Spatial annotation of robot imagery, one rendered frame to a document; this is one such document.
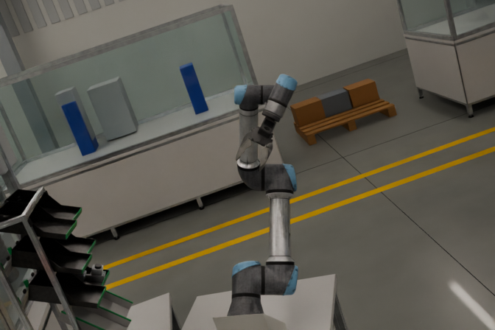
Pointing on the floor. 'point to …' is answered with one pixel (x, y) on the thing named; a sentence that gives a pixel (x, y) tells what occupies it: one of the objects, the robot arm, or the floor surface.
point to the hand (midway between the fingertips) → (248, 163)
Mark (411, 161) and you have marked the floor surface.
